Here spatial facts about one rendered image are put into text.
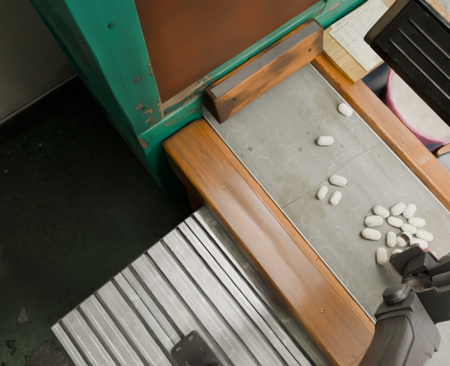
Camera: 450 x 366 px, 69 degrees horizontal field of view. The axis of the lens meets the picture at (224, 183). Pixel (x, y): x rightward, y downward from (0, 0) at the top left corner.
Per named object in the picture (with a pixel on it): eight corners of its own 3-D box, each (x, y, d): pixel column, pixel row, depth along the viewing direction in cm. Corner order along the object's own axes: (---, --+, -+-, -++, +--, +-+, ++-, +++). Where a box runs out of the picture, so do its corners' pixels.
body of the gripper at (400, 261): (418, 240, 62) (414, 258, 56) (458, 284, 60) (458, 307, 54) (389, 255, 66) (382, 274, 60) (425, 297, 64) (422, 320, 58)
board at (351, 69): (352, 85, 77) (355, 82, 76) (310, 41, 80) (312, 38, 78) (443, 17, 84) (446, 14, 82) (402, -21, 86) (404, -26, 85)
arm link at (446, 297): (465, 249, 52) (458, 277, 43) (499, 300, 50) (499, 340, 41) (396, 271, 59) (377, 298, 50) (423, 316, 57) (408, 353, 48)
